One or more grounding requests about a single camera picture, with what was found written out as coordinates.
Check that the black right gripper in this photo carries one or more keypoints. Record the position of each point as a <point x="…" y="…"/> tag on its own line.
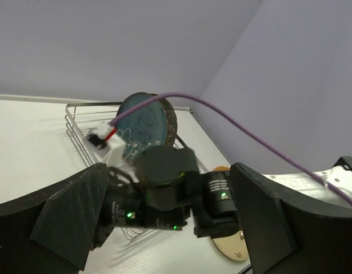
<point x="166" y="189"/>

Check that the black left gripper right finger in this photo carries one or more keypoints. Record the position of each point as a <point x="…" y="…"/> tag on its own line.
<point x="287" y="231"/>

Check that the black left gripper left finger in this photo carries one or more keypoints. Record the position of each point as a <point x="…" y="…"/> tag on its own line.
<point x="51" y="230"/>

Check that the teal blossom round plate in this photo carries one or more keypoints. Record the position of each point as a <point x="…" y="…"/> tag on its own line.
<point x="142" y="129"/>

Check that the grey deer pattern plate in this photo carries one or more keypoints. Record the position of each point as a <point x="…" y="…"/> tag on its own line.
<point x="171" y="122"/>

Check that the cream floral plate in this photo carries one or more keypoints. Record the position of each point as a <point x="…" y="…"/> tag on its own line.
<point x="234" y="246"/>

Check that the woven tan round plate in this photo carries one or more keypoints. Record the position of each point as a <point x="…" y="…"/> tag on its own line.
<point x="222" y="168"/>

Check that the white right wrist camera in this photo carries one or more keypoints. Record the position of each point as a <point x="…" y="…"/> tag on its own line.
<point x="107" y="146"/>

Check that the wire metal dish rack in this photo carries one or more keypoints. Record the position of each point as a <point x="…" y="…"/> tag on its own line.
<point x="80" y="118"/>

